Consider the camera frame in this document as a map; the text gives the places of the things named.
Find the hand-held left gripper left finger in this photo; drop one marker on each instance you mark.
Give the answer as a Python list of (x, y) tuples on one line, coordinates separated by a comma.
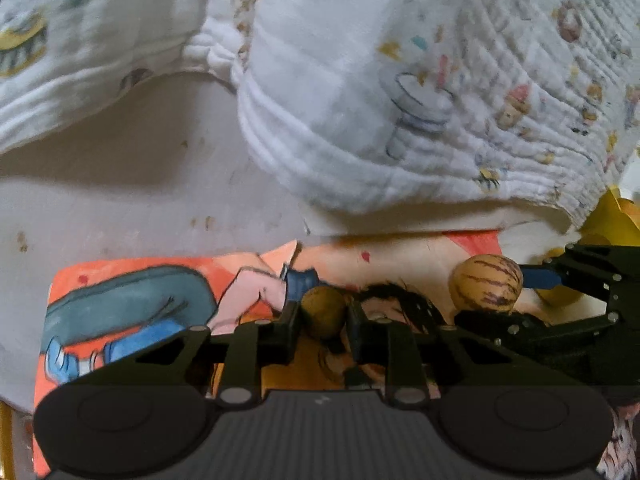
[(290, 325)]

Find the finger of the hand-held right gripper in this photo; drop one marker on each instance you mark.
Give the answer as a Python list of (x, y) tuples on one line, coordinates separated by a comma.
[(500, 322), (542, 277)]

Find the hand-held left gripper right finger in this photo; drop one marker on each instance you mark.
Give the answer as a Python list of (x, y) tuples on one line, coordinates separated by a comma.
[(357, 332)]

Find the striped pepino melon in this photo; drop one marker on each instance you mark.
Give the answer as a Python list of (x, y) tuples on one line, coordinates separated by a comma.
[(485, 285)]

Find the yellow plastic basket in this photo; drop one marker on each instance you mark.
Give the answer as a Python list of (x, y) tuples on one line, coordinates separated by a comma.
[(617, 220)]

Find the colourful cartoon poster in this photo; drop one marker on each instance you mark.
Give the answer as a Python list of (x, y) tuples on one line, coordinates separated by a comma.
[(150, 300)]

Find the white printed muslin blanket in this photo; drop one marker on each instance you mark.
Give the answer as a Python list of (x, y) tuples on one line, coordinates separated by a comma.
[(350, 85)]

